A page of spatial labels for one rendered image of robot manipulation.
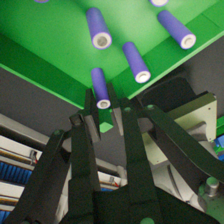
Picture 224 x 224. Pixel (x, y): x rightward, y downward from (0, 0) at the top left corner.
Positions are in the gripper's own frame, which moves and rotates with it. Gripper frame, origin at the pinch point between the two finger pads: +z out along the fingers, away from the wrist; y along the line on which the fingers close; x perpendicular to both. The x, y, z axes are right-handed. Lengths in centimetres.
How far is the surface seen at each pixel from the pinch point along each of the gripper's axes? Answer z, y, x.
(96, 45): -0.6, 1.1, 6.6
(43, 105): 53, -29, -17
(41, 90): 49, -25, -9
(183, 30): 0.6, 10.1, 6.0
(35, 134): 58, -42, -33
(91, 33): -0.3, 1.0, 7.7
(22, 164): 39, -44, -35
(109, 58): 7.7, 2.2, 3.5
